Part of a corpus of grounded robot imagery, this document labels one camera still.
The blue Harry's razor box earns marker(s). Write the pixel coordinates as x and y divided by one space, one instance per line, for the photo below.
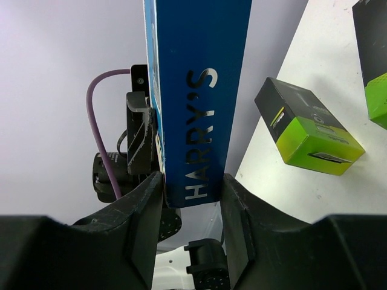
195 51

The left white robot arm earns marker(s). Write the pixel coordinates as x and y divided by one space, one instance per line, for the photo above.
200 264

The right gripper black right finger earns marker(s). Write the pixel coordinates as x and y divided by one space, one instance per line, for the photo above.
269 249

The green black Gillette Labs box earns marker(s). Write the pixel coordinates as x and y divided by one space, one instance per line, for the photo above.
306 134

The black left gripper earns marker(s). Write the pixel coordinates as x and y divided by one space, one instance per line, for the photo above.
141 124

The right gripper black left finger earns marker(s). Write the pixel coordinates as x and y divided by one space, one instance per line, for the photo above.
113 248

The black green Gillette Labs carton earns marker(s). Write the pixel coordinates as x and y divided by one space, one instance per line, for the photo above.
370 26

